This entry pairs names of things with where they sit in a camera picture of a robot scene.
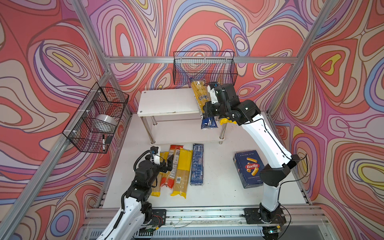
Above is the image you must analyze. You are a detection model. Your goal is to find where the dark blue spaghetti bag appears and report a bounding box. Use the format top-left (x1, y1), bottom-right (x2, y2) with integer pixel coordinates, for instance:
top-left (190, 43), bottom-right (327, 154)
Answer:
top-left (191, 80), bottom-right (218, 130)

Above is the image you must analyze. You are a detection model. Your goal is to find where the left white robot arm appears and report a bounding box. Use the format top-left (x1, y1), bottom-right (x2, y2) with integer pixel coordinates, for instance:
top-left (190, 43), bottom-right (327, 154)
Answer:
top-left (98, 151), bottom-right (174, 240)

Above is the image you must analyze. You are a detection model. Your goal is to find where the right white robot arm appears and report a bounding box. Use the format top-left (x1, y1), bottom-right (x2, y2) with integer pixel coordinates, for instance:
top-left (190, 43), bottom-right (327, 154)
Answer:
top-left (203, 82), bottom-right (301, 223)

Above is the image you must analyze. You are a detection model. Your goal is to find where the white shelf with metal legs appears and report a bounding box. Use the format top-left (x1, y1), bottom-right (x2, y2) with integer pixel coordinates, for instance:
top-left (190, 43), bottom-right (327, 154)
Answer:
top-left (138, 89), bottom-right (234, 145)

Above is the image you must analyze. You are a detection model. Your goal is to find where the blue Barilla pasta box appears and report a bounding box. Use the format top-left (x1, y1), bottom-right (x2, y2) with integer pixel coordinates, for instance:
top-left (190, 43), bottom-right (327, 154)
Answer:
top-left (233, 150), bottom-right (265, 189)

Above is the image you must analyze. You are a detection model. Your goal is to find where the yellow spaghetti bag long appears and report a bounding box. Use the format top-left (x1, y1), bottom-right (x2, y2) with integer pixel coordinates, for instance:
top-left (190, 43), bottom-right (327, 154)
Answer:
top-left (171, 148), bottom-right (193, 199)

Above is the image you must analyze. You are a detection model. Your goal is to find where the red spaghetti bag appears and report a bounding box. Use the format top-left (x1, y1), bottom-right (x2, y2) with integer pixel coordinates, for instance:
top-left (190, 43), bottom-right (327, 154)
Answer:
top-left (161, 145), bottom-right (184, 189)

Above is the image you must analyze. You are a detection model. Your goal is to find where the blue spaghetti box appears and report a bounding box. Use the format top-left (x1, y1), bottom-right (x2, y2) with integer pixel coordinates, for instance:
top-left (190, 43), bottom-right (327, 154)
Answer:
top-left (190, 144), bottom-right (204, 186)

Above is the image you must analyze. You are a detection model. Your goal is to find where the black marker pen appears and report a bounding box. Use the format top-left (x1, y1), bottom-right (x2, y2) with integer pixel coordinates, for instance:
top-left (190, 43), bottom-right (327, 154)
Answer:
top-left (102, 134), bottom-right (106, 152)

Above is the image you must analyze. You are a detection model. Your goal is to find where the silver tape roll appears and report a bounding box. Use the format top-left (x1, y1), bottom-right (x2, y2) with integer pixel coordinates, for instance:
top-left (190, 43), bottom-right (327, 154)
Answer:
top-left (96, 114), bottom-right (118, 126)

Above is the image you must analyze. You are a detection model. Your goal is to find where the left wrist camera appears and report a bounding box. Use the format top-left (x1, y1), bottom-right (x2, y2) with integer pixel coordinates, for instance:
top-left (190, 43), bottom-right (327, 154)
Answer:
top-left (150, 146), bottom-right (161, 165)

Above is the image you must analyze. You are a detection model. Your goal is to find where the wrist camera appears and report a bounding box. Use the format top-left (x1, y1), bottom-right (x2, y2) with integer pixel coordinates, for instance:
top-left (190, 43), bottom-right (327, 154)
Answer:
top-left (150, 146), bottom-right (161, 165)
top-left (208, 83), bottom-right (218, 104)

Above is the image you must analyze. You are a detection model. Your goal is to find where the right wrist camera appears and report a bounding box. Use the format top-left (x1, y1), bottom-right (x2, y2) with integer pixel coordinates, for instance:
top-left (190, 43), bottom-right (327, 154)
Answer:
top-left (208, 83), bottom-right (218, 104)

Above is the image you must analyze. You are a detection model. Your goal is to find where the black wire basket back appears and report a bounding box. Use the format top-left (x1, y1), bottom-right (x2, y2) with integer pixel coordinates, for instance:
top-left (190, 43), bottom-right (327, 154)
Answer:
top-left (173, 50), bottom-right (238, 87)

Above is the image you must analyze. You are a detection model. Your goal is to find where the black wire basket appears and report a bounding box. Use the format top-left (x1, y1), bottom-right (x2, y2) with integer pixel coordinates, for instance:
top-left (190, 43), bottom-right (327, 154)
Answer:
top-left (173, 50), bottom-right (238, 87)
top-left (63, 83), bottom-right (129, 154)

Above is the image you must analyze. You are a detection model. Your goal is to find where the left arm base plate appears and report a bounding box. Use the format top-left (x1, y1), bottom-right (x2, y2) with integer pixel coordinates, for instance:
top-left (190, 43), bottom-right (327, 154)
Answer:
top-left (143, 209), bottom-right (167, 228)

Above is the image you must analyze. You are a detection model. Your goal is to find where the black wire basket left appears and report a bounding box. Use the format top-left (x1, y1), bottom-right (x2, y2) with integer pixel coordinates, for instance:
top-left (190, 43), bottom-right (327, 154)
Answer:
top-left (63, 83), bottom-right (129, 154)

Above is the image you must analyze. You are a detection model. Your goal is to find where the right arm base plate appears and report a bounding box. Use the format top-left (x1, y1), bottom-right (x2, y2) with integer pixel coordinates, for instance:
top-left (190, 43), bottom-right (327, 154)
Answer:
top-left (242, 208), bottom-right (287, 225)

